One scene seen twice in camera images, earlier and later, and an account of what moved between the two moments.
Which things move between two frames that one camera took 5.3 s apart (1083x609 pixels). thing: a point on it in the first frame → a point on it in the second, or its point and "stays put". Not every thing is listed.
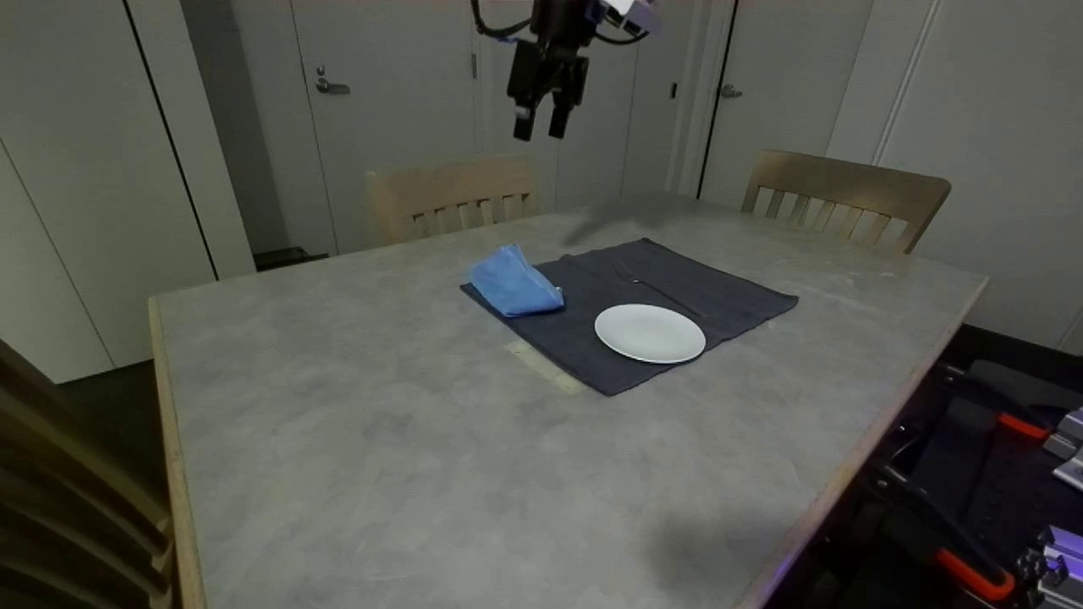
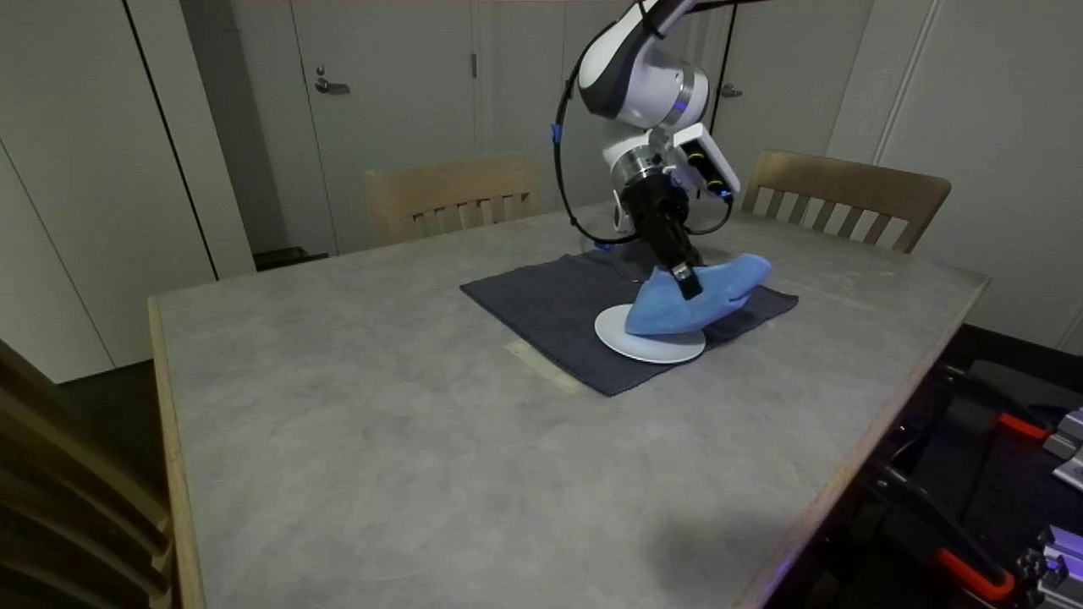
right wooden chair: (848, 198) stays put
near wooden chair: (85, 502) stays put
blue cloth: (510, 282) → (657, 305)
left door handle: (329, 87) stays put
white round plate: (650, 332) stays put
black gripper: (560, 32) → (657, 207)
